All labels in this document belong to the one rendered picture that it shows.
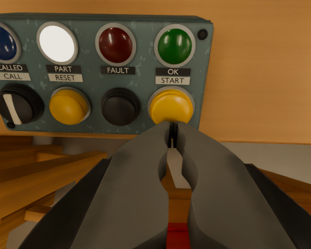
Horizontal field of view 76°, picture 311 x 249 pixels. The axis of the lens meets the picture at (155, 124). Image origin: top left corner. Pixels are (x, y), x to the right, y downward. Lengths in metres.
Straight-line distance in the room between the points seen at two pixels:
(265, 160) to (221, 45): 1.05
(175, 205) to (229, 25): 0.21
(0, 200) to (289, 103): 0.45
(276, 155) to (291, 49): 1.04
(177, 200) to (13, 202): 0.33
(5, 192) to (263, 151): 1.09
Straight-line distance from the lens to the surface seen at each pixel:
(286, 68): 0.20
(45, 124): 0.17
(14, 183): 0.48
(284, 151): 1.25
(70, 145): 1.17
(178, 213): 0.28
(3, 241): 1.41
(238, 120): 0.18
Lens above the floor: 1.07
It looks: 86 degrees down
